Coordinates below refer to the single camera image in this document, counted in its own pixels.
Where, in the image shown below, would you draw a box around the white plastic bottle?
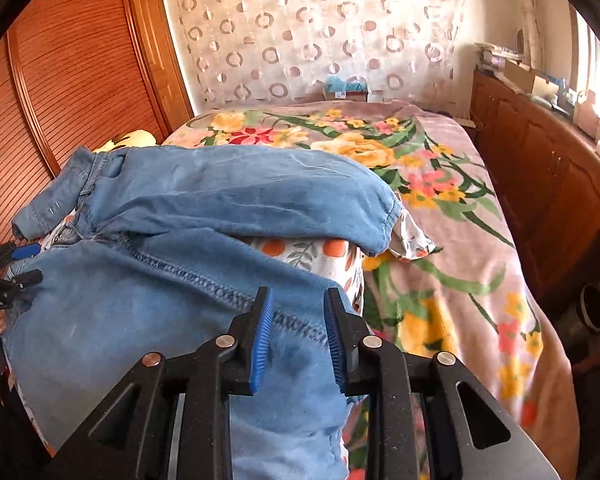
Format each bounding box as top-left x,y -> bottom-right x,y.
572,90 -> 598,133

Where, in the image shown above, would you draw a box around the flat open cardboard box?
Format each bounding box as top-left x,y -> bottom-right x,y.
502,60 -> 556,96

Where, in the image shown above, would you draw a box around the black round cylinder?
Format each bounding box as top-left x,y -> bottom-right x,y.
577,285 -> 600,333

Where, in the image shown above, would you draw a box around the wooden panelled door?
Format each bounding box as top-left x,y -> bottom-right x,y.
125,0 -> 196,128

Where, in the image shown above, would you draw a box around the pale patterned side curtain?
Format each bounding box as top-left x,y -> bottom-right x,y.
505,0 -> 538,68

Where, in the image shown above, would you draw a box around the yellow plush toy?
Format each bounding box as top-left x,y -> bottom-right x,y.
92,129 -> 157,153

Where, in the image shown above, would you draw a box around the small cardboard box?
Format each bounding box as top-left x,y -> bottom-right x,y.
322,87 -> 370,104

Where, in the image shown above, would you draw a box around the blue denim pants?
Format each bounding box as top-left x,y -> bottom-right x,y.
0,145 -> 403,480

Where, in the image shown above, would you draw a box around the pink floral blanket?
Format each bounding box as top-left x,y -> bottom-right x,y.
162,100 -> 581,480

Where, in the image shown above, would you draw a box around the long wooden cabinet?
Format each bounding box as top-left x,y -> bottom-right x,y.
467,67 -> 600,311

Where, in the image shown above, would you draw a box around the stack of papers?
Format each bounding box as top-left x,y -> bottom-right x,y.
475,42 -> 523,73

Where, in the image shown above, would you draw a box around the wooden slatted headboard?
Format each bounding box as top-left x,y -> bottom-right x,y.
0,0 -> 173,261

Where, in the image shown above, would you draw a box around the window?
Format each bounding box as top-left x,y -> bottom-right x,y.
570,5 -> 600,126

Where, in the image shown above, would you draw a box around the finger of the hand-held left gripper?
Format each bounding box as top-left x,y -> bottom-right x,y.
0,243 -> 42,262
2,268 -> 44,293

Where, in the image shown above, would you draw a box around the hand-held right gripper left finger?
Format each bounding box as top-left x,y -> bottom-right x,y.
42,286 -> 276,480

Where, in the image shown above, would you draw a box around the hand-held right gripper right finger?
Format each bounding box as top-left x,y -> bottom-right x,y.
323,287 -> 561,480

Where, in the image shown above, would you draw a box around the light blue cloth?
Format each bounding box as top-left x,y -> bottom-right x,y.
325,75 -> 368,93

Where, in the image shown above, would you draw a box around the circle-patterned sheer curtain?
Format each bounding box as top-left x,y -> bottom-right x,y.
162,0 -> 468,113

